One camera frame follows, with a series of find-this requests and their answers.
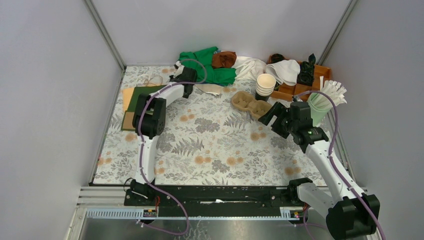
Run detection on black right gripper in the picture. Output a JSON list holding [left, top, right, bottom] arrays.
[[257, 101, 297, 139]]

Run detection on black crumpled bag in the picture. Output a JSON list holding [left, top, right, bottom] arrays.
[[297, 53, 316, 87]]

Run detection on white cloth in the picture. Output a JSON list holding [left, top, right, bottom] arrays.
[[232, 56, 267, 81]]

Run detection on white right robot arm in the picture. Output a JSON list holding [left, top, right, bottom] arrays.
[[258, 101, 380, 240]]

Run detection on green cloth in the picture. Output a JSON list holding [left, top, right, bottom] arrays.
[[178, 46, 236, 86]]

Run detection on green paper bag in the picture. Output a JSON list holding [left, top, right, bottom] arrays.
[[120, 84, 167, 132]]

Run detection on brown cloth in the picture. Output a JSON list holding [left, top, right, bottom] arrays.
[[211, 51, 237, 69]]

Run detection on cardboard cup carrier tray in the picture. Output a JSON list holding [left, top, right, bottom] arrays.
[[230, 91, 272, 120]]

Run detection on stack of paper cups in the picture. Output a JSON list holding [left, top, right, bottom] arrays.
[[255, 73, 277, 102]]

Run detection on white paper straws bundle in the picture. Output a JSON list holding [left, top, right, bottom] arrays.
[[311, 76, 347, 110]]

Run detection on green straw holder cup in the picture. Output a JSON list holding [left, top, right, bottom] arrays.
[[307, 93, 333, 127]]

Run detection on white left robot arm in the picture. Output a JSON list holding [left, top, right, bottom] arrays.
[[132, 66, 198, 184]]

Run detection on white folded towel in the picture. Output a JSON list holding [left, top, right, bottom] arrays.
[[264, 59, 301, 86]]

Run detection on wooden compartment tray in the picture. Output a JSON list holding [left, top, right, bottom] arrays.
[[267, 53, 332, 102]]

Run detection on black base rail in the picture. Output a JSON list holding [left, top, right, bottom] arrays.
[[123, 185, 306, 218]]

